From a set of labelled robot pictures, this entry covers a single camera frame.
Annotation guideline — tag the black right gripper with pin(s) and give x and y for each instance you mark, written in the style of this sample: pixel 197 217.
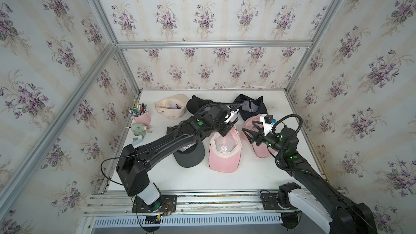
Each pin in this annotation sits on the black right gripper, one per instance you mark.
pixel 256 136

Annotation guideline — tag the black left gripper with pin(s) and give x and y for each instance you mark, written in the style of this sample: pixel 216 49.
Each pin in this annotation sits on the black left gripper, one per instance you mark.
pixel 224 131

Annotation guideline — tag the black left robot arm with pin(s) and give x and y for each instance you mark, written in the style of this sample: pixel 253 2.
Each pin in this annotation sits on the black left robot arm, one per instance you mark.
pixel 135 161

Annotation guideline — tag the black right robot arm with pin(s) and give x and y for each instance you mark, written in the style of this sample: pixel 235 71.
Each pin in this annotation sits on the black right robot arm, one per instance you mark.
pixel 331 210

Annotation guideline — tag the black cap back right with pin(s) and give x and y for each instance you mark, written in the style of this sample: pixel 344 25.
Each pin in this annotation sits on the black cap back right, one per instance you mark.
pixel 250 107

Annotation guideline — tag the black cap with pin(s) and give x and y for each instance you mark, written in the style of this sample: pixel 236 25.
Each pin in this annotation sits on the black cap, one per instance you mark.
pixel 195 103
pixel 250 107

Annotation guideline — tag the black cap back middle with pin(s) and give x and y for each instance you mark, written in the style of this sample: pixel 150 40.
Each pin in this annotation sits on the black cap back middle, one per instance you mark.
pixel 195 103

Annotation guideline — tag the dark grey baseball cap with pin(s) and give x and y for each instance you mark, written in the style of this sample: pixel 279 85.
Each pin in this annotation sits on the dark grey baseball cap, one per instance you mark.
pixel 190 155

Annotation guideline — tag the beige cap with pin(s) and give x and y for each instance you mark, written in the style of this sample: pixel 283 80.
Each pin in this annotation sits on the beige cap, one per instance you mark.
pixel 172 107

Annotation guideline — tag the green tape dispenser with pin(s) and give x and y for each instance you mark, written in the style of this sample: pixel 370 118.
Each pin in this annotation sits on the green tape dispenser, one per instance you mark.
pixel 140 129

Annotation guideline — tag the pink pen cup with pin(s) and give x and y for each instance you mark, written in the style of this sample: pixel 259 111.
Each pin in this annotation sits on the pink pen cup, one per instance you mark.
pixel 139 113

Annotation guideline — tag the small blue white object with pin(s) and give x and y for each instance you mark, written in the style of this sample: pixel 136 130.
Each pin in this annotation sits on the small blue white object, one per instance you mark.
pixel 137 140

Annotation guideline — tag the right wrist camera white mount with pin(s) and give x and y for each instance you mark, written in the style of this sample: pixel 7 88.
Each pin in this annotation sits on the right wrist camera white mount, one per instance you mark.
pixel 268 122

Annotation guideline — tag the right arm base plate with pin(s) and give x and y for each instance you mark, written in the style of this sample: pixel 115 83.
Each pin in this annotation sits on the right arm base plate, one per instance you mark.
pixel 275 200

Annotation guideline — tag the aluminium rail frame front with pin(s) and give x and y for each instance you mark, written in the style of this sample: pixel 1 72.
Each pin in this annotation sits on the aluminium rail frame front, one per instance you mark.
pixel 113 209

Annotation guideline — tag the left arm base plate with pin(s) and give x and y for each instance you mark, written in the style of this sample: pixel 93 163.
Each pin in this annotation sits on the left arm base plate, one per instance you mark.
pixel 166 204

